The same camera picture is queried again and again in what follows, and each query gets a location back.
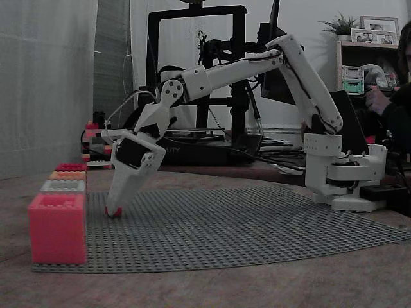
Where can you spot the clear plastic bag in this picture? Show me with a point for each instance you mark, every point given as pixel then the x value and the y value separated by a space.
pixel 374 75

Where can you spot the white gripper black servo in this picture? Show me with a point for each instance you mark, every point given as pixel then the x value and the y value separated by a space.
pixel 128 173

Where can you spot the small potted green plant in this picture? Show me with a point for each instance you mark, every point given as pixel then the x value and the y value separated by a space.
pixel 342 25

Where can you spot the black 3D printer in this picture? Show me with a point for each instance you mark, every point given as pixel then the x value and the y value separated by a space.
pixel 199 150

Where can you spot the multicoloured toy brick tower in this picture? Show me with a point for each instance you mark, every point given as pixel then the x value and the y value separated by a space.
pixel 94 150

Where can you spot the grey brick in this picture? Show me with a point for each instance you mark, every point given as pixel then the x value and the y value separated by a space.
pixel 51 187

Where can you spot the person's bare hand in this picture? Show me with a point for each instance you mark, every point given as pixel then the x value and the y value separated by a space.
pixel 377 102

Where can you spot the green plastic crate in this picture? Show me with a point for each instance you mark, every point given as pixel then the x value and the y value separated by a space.
pixel 352 86

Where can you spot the red brick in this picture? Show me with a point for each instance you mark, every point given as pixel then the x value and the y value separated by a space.
pixel 70 167

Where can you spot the black slanted panel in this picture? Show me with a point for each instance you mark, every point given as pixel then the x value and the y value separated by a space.
pixel 348 112

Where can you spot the white picture frame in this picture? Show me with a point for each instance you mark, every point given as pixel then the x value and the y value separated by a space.
pixel 374 38
pixel 379 23

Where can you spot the orange brick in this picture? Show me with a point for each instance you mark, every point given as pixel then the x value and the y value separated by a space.
pixel 65 175

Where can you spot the grey plastic crate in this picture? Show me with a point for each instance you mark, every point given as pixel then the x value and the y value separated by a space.
pixel 352 72

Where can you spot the small red block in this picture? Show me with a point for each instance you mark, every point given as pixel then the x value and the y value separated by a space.
pixel 116 212

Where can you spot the grey textured panel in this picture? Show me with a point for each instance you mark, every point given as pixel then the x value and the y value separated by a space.
pixel 112 64

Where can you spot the grey studded baseplate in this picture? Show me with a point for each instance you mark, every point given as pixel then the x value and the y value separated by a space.
pixel 224 231

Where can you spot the wooden shelf unit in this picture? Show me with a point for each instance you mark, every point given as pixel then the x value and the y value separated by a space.
pixel 339 64

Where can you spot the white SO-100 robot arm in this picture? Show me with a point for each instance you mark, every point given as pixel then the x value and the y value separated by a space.
pixel 244 69

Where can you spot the person's dark haired head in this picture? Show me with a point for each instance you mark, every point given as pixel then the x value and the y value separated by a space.
pixel 405 54

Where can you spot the black power strip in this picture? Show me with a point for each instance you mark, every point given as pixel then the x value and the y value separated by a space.
pixel 379 194

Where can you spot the black computer monitor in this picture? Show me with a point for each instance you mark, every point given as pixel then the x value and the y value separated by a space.
pixel 276 83

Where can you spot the large pink brick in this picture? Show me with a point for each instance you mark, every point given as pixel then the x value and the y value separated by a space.
pixel 57 237

